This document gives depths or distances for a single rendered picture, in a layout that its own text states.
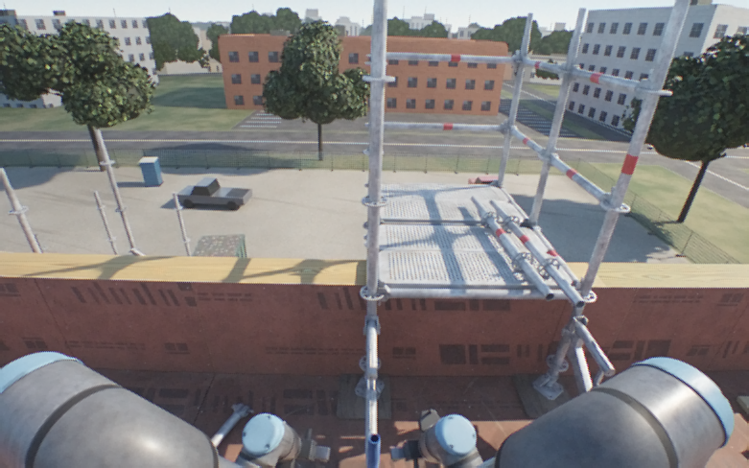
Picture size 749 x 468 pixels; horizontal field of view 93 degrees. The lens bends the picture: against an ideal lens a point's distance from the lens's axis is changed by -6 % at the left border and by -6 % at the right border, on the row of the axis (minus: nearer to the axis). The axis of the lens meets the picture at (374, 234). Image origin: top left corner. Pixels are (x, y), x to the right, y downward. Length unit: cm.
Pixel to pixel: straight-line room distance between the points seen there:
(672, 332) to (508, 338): 103
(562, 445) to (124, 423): 44
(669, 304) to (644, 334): 24
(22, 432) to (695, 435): 67
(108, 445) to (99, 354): 243
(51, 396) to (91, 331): 226
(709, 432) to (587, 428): 14
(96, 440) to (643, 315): 258
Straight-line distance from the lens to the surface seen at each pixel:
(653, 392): 52
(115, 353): 282
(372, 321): 195
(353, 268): 213
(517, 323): 234
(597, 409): 48
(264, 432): 100
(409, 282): 194
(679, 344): 302
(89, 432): 47
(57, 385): 53
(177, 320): 242
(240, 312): 224
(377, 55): 148
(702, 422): 54
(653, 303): 265
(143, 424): 48
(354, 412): 230
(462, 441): 100
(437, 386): 247
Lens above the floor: 189
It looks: 29 degrees down
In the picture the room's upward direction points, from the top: 2 degrees clockwise
